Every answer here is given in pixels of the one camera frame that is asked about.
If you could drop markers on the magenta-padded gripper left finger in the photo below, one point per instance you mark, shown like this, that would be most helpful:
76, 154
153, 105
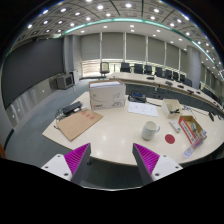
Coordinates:
77, 160

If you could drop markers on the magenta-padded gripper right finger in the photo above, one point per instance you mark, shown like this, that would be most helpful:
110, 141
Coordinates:
146, 160

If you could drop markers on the white ceramic mug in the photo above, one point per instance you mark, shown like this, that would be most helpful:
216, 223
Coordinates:
149, 130

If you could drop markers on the flat round red coaster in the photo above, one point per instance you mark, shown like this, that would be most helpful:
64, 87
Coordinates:
170, 138

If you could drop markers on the flat brown cardboard sheet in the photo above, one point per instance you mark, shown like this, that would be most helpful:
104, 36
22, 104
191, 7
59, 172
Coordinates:
78, 124

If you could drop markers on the white remote control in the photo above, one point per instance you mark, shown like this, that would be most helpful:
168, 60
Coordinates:
175, 126

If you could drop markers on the open brown red-sided cardboard box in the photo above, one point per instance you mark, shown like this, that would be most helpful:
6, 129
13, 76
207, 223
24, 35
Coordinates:
186, 129

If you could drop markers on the white printed paper sheet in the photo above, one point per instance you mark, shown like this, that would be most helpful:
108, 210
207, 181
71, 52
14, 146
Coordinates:
142, 109

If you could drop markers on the black flat electronic device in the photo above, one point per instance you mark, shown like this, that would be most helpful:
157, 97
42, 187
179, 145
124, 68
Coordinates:
72, 108

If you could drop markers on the black clip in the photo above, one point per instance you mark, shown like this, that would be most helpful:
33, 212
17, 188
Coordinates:
174, 111

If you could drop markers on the small open beige box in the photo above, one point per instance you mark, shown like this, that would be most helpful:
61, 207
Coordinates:
167, 107

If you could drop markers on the grey-green whiteboard eraser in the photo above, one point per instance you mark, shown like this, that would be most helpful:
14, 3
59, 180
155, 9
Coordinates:
194, 127

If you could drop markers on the black desk telephone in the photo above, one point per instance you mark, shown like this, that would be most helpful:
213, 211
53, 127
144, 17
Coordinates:
137, 97

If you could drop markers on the large white cardboard box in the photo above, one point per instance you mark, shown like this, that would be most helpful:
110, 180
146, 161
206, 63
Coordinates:
107, 95

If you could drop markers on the black desk microphone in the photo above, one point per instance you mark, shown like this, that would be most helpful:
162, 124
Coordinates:
211, 116

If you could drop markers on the grey tube television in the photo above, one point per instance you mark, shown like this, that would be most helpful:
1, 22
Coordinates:
64, 81

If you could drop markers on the long curved conference table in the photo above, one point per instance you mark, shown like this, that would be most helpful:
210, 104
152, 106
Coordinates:
140, 79

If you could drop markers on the row of black office chairs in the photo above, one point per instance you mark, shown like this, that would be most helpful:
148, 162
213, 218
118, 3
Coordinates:
138, 68

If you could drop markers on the round ceiling lights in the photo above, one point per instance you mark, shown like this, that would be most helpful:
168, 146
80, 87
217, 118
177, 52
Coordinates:
100, 7

